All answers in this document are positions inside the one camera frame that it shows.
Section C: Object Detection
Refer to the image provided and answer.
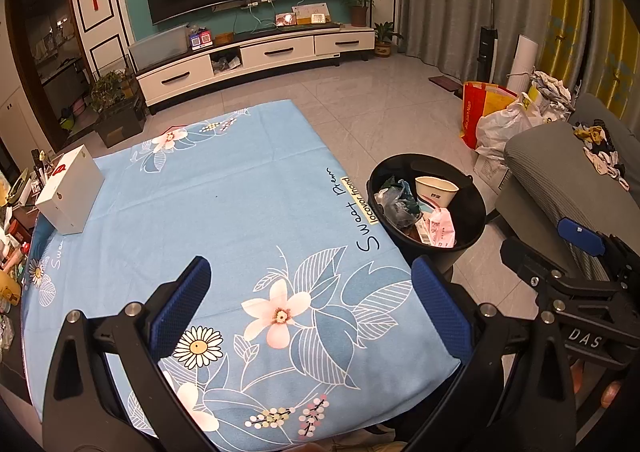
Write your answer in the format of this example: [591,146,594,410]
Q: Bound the white cylinder appliance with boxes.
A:
[507,35,538,93]

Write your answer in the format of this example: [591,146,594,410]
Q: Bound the potted plant in dark crate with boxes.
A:
[90,70,148,148]

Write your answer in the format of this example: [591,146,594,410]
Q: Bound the upright vacuum cleaner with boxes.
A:
[477,0,501,83]

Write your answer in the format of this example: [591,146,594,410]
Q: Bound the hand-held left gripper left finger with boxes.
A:
[41,255,212,452]

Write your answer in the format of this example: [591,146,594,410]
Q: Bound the white barcode carton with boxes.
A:
[415,212,438,245]

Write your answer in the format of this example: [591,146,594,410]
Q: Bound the white television cabinet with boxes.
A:
[136,25,376,115]

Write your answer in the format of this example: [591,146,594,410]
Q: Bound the yellow patterned curtain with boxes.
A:
[550,0,640,108]

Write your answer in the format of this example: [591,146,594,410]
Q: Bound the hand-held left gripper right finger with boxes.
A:
[411,255,586,452]

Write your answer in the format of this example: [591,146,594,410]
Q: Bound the grey crumpled packets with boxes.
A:
[210,55,243,76]

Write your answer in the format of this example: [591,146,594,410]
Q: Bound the pink tissue packet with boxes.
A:
[425,207,457,248]

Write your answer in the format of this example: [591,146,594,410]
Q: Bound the dark brown floor mat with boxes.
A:
[429,75,466,96]

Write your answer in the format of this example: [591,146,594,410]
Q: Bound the clear dark green wrapper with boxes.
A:
[375,177,423,228]

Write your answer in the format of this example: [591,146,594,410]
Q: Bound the white and blue paper cup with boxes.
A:
[414,175,460,209]

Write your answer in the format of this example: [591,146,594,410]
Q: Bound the bag of crumpled cloths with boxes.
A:
[525,70,573,123]

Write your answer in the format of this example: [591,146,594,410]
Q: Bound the small potted plant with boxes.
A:
[372,21,403,58]

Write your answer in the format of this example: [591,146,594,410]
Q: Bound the tall potted plant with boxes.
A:
[342,0,378,28]

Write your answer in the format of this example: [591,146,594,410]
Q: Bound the white plastic sack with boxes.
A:
[475,97,536,160]

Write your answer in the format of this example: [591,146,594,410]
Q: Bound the white and yellow box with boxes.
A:
[292,3,332,26]

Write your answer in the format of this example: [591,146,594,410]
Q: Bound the red and yellow shopping bag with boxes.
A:
[460,81,518,150]

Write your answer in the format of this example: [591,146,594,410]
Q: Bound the blue floral tablecloth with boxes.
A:
[20,100,463,443]

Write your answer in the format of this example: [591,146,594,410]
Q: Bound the white rectangular box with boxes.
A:
[35,145,106,235]

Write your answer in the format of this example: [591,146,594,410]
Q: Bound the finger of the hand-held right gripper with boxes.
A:
[556,216,640,279]
[500,236,572,292]

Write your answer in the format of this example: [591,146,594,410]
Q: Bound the grey storage box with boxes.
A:
[128,25,193,69]

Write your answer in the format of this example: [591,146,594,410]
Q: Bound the pile of socks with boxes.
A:
[572,119,631,190]

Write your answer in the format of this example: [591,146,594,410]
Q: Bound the grey sofa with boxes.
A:
[495,92,640,283]

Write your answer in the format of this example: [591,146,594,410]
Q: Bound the person's right hand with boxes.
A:
[569,361,628,409]

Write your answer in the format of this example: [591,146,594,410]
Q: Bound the black plastic bucket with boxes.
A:
[366,153,487,250]

